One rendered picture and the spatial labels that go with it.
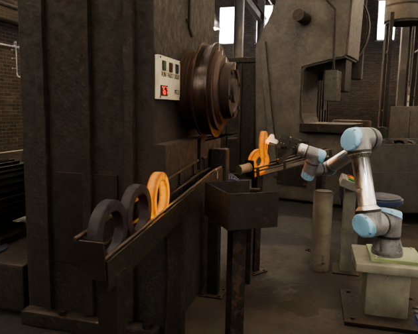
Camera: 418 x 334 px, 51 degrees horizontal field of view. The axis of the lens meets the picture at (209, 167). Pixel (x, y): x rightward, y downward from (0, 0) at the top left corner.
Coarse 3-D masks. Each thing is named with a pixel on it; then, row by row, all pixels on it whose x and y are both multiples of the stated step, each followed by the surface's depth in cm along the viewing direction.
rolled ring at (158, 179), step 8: (152, 176) 153; (160, 176) 154; (152, 184) 150; (160, 184) 162; (168, 184) 163; (152, 192) 149; (160, 192) 164; (168, 192) 164; (152, 200) 148; (160, 200) 163; (168, 200) 164; (152, 208) 149; (160, 208) 162; (152, 216) 151; (160, 216) 156
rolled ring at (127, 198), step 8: (136, 184) 139; (128, 192) 134; (136, 192) 136; (144, 192) 141; (128, 200) 132; (144, 200) 145; (128, 208) 131; (144, 208) 146; (128, 216) 131; (144, 216) 146; (128, 224) 132; (144, 224) 144; (128, 232) 133
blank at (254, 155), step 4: (252, 152) 264; (256, 152) 263; (252, 156) 262; (256, 156) 264; (268, 156) 270; (256, 160) 264; (264, 160) 268; (268, 160) 270; (256, 164) 265; (260, 164) 270; (264, 164) 269; (260, 168) 267; (260, 172) 268
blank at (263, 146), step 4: (264, 132) 246; (260, 136) 244; (264, 136) 243; (260, 140) 242; (264, 140) 242; (260, 144) 242; (264, 144) 242; (260, 148) 243; (264, 148) 242; (260, 152) 244; (264, 152) 244; (260, 156) 247; (264, 156) 246
